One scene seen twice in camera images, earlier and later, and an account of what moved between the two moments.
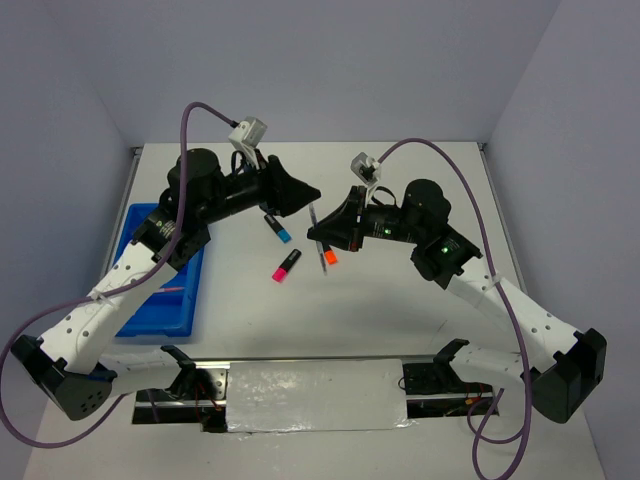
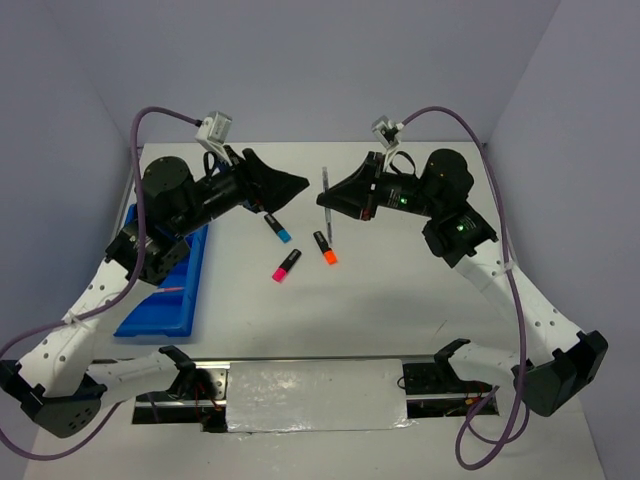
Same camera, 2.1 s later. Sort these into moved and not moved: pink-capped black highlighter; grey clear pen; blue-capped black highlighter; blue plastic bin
Moved: grey clear pen
Not moved: pink-capped black highlighter; blue-capped black highlighter; blue plastic bin
